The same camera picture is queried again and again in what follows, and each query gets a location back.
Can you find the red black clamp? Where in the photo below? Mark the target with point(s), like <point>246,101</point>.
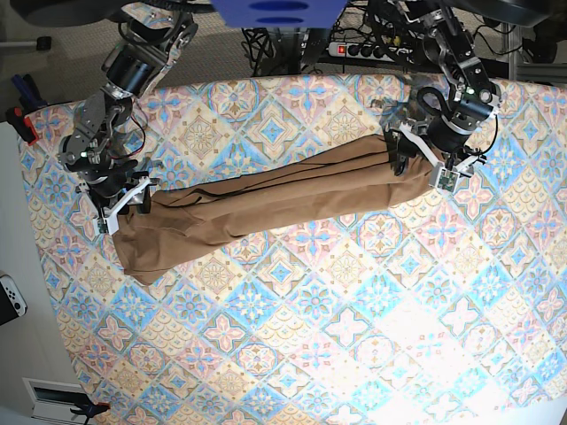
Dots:
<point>22,125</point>

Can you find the white box device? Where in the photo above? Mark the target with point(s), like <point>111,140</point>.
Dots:
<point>53,401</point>

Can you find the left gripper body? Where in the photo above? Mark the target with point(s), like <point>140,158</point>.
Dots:
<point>454,120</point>

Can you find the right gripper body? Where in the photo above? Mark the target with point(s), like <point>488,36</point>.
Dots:
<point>106,179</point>

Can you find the handheld game console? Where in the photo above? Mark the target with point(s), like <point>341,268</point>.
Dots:
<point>13,305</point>

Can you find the orange black clamp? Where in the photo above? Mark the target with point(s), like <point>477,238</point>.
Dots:
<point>85,407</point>

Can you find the white power strip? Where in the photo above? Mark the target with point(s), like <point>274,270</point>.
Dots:
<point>370,52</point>

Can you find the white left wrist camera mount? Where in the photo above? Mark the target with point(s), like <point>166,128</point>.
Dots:
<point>447,168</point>

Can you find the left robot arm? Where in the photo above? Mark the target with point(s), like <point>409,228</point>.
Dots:
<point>448,44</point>

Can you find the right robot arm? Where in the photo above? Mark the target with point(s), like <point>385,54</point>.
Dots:
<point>152,37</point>

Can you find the brown t-shirt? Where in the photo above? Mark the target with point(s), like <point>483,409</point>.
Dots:
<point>187,224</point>

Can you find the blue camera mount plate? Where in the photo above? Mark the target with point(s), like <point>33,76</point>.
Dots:
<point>279,13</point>

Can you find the patterned tablecloth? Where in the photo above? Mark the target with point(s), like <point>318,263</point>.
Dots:
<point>448,307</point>

